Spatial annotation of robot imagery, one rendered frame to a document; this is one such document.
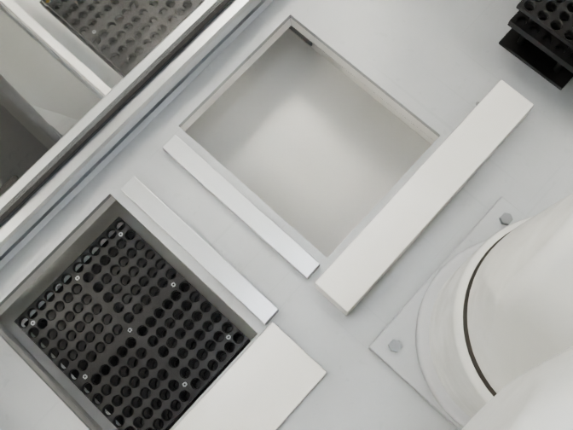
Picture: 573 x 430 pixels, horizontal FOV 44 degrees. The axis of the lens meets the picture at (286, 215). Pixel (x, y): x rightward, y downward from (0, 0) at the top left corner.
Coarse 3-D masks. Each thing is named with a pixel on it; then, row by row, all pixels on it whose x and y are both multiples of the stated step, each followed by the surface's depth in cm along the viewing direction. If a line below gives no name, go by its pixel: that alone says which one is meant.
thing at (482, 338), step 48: (480, 240) 79; (528, 240) 50; (432, 288) 76; (480, 288) 56; (528, 288) 46; (384, 336) 77; (432, 336) 73; (480, 336) 55; (528, 336) 48; (432, 384) 74; (480, 384) 59; (528, 384) 26
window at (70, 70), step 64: (0, 0) 56; (64, 0) 62; (128, 0) 69; (192, 0) 78; (0, 64) 61; (64, 64) 68; (128, 64) 77; (0, 128) 67; (64, 128) 76; (0, 192) 75
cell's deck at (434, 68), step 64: (320, 0) 89; (384, 0) 89; (448, 0) 88; (512, 0) 88; (384, 64) 87; (448, 64) 86; (512, 64) 86; (448, 128) 84; (192, 192) 84; (512, 192) 82; (256, 256) 81; (320, 256) 81; (448, 256) 80; (256, 320) 79; (320, 320) 79; (384, 320) 79; (0, 384) 79; (320, 384) 77; (384, 384) 77
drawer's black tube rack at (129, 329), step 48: (96, 288) 89; (144, 288) 86; (192, 288) 85; (48, 336) 85; (96, 336) 84; (144, 336) 84; (192, 336) 84; (240, 336) 87; (96, 384) 83; (144, 384) 83; (192, 384) 85
